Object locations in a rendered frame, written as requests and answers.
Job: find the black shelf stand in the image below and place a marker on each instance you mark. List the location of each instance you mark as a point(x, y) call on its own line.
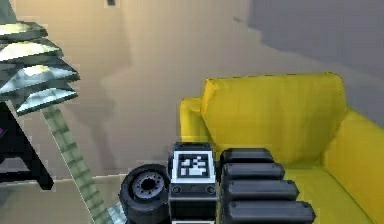
point(16, 146)

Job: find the dark wall switch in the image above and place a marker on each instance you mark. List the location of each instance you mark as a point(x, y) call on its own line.
point(111, 2)

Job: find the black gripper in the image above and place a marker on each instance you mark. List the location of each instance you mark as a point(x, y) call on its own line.
point(145, 191)

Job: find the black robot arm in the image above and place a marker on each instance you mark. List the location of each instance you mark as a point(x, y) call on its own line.
point(260, 190)

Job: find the grey tiered floor lamp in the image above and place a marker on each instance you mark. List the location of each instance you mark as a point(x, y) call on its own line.
point(36, 71)

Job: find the yellow armchair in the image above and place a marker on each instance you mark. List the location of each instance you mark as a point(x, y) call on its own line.
point(276, 120)

